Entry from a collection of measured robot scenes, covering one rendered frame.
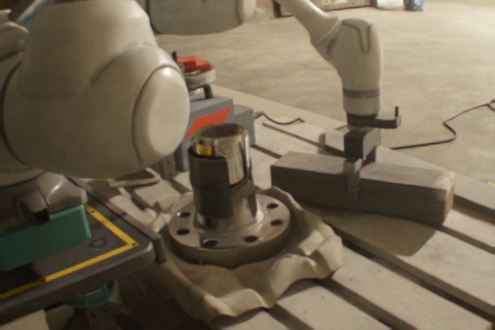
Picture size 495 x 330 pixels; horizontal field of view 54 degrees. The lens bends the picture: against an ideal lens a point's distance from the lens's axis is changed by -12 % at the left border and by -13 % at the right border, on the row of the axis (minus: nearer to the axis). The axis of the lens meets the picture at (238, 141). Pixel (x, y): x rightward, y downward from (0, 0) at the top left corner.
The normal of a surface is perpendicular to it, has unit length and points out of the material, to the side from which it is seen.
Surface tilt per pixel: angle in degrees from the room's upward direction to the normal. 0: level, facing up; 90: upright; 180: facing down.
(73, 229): 90
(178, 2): 104
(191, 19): 116
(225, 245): 0
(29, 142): 99
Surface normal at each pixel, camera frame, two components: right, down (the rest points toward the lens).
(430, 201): -0.53, 0.33
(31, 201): -0.01, -0.90
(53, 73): -0.36, 0.13
